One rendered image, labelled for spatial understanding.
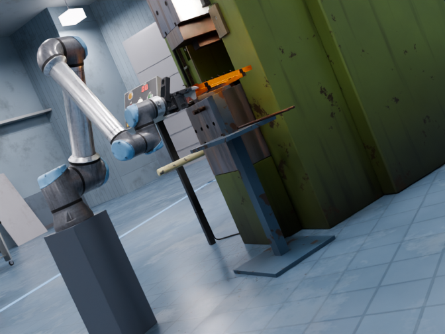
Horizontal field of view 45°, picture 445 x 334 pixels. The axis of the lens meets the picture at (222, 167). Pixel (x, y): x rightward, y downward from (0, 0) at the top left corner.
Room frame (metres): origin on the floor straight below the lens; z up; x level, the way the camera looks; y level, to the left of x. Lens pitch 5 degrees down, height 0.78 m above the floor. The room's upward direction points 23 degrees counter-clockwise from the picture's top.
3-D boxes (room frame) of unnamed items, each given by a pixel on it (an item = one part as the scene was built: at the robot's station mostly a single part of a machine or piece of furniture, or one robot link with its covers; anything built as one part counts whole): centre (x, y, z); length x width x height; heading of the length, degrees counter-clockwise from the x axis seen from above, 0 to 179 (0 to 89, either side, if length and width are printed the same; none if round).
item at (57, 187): (2.49, 0.73, 0.79); 0.17 x 0.15 x 0.18; 141
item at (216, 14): (2.97, -0.30, 1.27); 0.09 x 0.02 x 0.17; 26
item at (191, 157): (3.47, 0.19, 0.62); 0.44 x 0.05 x 0.05; 116
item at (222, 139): (2.68, -0.11, 0.68); 0.40 x 0.30 x 0.02; 29
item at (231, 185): (3.25, -0.26, 0.23); 0.56 x 0.38 x 0.47; 116
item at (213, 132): (3.25, -0.26, 0.69); 0.56 x 0.38 x 0.45; 116
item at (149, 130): (2.30, 0.25, 0.82); 0.12 x 0.09 x 0.12; 141
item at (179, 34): (3.29, -0.23, 1.32); 0.42 x 0.20 x 0.10; 116
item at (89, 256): (2.49, 0.74, 0.30); 0.22 x 0.22 x 0.60; 56
